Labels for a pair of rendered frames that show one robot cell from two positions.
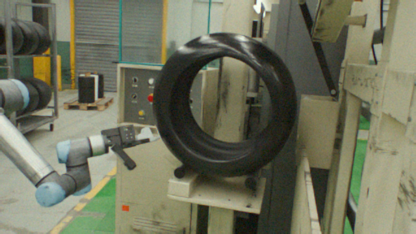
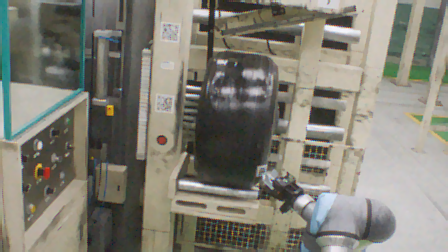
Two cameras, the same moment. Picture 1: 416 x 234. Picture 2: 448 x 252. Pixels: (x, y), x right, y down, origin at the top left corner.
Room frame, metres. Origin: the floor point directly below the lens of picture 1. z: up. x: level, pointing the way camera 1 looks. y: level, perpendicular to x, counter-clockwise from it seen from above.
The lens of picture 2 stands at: (1.77, 1.79, 1.79)
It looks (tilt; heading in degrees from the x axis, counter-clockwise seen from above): 19 degrees down; 260
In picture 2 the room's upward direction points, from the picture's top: 7 degrees clockwise
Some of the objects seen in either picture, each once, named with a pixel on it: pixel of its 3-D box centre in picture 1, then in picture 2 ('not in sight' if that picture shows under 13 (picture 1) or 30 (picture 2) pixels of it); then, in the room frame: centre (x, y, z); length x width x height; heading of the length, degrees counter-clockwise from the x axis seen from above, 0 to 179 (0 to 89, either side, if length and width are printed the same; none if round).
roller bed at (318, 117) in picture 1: (314, 130); (188, 111); (1.57, -0.51, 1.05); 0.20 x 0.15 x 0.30; 167
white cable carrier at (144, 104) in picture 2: not in sight; (145, 105); (1.79, -0.12, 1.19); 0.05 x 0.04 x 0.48; 77
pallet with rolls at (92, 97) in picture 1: (90, 89); not in sight; (7.83, 2.59, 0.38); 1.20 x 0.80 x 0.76; 5
